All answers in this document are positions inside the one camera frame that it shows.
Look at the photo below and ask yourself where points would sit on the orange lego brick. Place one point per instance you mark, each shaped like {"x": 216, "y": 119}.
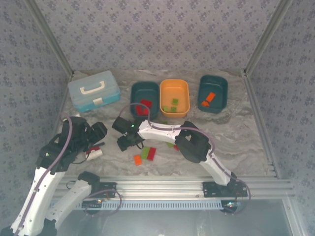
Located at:
{"x": 138, "y": 159}
{"x": 210, "y": 97}
{"x": 205, "y": 104}

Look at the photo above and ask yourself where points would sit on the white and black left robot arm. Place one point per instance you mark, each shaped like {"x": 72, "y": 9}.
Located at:
{"x": 37, "y": 196}

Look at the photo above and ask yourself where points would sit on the aluminium corner post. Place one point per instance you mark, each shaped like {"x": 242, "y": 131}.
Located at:
{"x": 268, "y": 37}
{"x": 49, "y": 37}

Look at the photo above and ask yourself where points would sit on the long red lego brick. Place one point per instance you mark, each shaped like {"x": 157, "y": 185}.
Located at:
{"x": 146, "y": 102}
{"x": 151, "y": 154}

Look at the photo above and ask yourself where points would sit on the black controller board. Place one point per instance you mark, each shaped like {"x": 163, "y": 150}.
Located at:
{"x": 92, "y": 205}
{"x": 230, "y": 206}

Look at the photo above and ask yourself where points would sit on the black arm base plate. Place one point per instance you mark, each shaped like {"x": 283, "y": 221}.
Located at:
{"x": 108, "y": 190}
{"x": 209, "y": 190}

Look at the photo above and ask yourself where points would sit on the short black stick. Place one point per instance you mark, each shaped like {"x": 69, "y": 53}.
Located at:
{"x": 101, "y": 143}

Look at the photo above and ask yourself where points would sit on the aluminium cross rail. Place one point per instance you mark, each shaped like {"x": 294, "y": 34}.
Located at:
{"x": 157, "y": 188}

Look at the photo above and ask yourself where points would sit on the dark teal container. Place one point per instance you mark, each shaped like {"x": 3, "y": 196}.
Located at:
{"x": 145, "y": 91}
{"x": 216, "y": 83}

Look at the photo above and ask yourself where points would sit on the orange container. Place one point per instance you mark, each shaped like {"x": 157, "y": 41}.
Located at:
{"x": 174, "y": 88}

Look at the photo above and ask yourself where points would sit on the white cylinder with red cap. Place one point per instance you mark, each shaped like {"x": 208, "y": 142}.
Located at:
{"x": 94, "y": 155}

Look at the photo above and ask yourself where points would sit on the long green lego brick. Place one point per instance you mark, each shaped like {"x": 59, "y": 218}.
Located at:
{"x": 169, "y": 144}
{"x": 146, "y": 152}

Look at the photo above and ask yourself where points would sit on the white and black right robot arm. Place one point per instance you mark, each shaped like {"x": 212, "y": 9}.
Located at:
{"x": 157, "y": 132}

